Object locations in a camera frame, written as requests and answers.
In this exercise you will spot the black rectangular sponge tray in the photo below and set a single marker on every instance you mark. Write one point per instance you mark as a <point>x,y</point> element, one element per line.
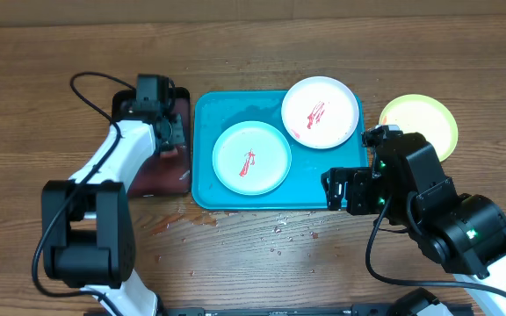
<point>165,177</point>

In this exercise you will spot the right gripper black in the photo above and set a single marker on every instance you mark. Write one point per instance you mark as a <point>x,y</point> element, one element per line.
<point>358,184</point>

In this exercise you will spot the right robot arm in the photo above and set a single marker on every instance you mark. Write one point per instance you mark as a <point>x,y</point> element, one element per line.
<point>406,185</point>

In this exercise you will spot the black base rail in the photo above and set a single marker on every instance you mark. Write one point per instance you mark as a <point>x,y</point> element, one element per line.
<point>354,310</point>

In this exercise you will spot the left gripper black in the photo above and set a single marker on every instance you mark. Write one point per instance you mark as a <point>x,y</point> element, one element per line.
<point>177,134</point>

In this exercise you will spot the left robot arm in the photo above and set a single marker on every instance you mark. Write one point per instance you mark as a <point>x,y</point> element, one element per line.
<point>88,237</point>

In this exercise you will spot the teal plastic tray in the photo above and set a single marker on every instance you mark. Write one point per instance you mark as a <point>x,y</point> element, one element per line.
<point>302,189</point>

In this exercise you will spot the white plate with sauce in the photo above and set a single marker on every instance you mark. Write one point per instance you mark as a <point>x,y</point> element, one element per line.
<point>320,112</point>

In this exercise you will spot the green and orange sponge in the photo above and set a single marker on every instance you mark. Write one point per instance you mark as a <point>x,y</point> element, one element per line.
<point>169,154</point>

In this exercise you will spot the yellow-green plate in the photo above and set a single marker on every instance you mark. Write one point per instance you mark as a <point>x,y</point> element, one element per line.
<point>414,113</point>

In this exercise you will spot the light blue plate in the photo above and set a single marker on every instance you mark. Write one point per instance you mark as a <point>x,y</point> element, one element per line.
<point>251,158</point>

